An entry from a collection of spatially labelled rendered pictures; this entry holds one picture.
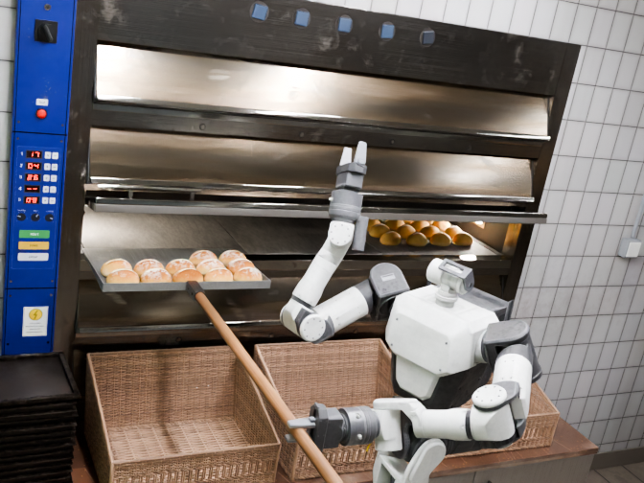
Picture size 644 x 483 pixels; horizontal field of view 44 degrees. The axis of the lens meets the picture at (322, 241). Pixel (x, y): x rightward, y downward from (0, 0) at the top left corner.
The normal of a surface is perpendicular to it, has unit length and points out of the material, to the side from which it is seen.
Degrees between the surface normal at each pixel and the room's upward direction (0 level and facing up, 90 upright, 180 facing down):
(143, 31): 90
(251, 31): 90
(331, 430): 90
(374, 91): 70
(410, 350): 91
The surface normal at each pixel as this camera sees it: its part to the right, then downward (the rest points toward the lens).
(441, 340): -0.67, 0.13
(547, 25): 0.42, 0.35
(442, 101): 0.45, 0.01
